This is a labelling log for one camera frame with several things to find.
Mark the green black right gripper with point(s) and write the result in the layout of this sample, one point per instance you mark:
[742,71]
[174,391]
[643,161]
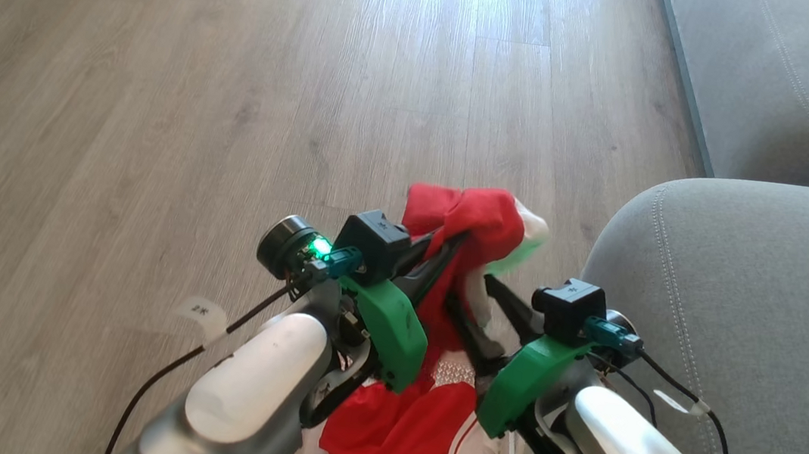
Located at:
[528,378]

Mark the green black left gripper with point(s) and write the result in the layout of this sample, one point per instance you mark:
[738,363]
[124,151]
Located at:
[391,340]

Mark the red and white garment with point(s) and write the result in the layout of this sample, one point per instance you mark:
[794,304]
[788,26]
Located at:
[481,220]

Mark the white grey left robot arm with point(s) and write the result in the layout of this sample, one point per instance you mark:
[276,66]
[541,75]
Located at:
[257,385]

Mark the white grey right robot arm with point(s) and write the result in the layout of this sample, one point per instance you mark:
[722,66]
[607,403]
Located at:
[623,450]

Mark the grey fabric sofa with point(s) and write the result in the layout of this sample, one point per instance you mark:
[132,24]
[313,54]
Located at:
[747,296]

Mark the grey flat sofa section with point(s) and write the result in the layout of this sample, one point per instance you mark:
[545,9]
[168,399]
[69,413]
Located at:
[794,81]

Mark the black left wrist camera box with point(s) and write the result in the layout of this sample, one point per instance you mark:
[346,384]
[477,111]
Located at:
[370,244]

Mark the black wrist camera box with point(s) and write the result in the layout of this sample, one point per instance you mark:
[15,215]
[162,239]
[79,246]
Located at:
[567,306]
[370,244]

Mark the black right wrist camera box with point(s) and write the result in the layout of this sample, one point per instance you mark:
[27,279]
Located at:
[567,306]

